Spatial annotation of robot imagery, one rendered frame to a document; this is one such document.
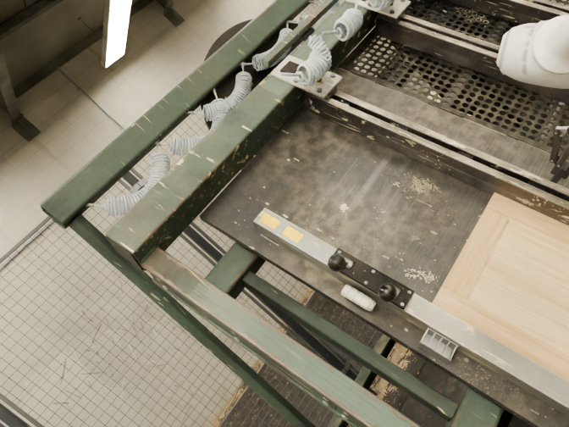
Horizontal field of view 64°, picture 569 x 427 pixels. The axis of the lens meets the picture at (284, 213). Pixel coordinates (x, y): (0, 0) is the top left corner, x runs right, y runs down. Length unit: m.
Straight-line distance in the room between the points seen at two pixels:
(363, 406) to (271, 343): 0.22
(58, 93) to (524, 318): 5.73
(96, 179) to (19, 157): 4.32
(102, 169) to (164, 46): 5.14
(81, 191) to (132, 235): 0.53
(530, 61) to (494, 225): 0.43
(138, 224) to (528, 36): 0.91
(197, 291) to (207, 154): 0.37
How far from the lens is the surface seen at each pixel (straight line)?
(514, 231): 1.24
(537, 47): 0.97
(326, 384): 0.97
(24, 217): 5.74
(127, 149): 1.67
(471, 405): 1.10
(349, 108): 1.34
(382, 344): 2.22
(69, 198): 1.62
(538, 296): 1.18
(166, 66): 6.55
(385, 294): 0.93
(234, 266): 1.17
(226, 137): 1.24
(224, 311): 1.04
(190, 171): 1.19
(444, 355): 1.07
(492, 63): 1.60
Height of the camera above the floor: 1.83
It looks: 8 degrees down
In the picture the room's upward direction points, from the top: 47 degrees counter-clockwise
